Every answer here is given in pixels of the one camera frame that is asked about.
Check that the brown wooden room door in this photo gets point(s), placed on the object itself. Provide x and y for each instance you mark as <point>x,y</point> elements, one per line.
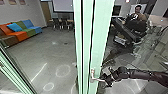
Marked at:
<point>46,12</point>

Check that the framed wall picture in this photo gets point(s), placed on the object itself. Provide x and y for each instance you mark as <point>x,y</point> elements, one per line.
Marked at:
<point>12,2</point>
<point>22,2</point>
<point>2,1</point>

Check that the green door frame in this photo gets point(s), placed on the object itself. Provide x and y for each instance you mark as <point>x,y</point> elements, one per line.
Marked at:
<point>13,71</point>

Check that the multicoloured modular sofa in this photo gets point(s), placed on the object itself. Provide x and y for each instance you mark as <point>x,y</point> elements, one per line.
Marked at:
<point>20,36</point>

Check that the white wall board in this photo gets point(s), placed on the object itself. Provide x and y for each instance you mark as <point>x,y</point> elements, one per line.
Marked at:
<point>62,5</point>

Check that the large light brown table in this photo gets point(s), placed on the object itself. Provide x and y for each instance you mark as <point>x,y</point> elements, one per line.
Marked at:
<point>159,20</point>

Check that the blue sofa cushion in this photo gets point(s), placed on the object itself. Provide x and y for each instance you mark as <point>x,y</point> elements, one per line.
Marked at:
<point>14,27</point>

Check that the dark chair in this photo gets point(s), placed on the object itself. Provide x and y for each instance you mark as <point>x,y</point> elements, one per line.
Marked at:
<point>63,23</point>
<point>52,22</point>
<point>57,22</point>

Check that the seated person in dark clothes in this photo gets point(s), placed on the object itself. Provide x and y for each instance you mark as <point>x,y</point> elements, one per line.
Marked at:
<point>137,15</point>

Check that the small brown wooden table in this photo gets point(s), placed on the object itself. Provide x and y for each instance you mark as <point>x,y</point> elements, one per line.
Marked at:
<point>70,22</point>

